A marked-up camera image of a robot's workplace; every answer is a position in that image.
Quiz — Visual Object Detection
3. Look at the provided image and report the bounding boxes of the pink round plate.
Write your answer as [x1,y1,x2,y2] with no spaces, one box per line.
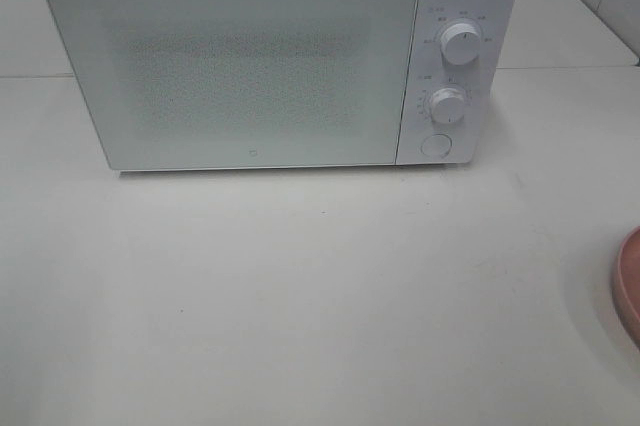
[612,228,640,346]

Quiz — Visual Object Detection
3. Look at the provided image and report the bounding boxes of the upper white power knob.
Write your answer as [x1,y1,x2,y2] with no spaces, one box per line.
[439,18,483,66]

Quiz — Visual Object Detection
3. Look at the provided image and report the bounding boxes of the round white door button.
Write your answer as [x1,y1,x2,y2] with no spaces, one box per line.
[420,133,452,158]

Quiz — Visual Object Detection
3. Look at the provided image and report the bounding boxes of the white timer knob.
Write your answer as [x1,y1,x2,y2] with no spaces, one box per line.
[427,86,467,125]

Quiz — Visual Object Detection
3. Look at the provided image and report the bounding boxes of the white microwave door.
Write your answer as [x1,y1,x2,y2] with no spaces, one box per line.
[48,0,416,171]

